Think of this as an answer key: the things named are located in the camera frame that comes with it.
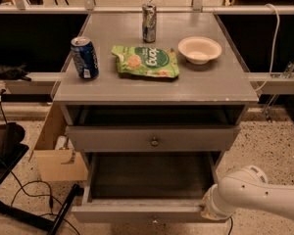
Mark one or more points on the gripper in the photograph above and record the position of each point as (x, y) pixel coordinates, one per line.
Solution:
(211, 204)

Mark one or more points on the grey drawer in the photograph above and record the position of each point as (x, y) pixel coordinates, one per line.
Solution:
(152, 138)
(146, 187)

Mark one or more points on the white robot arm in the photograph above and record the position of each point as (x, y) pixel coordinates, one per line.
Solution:
(247, 188)

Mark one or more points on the grey drawer cabinet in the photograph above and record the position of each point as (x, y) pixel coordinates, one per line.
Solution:
(217, 93)

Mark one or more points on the grey top drawer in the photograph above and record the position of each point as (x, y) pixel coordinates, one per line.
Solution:
(152, 138)

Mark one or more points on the white paper bowl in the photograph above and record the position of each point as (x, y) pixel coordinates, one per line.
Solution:
(199, 50)

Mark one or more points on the green snack bag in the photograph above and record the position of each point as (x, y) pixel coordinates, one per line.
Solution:
(146, 61)

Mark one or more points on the cardboard box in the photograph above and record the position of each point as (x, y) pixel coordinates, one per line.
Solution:
(56, 157)

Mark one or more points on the blue soda can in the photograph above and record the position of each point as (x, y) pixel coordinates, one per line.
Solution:
(84, 57)

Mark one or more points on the silver tall drink can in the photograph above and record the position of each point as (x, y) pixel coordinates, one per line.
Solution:
(149, 22)

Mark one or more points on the black floor stand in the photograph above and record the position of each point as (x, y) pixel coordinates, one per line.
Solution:
(11, 151)

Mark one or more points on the black object on ledge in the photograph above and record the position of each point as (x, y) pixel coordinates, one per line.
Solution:
(13, 73)

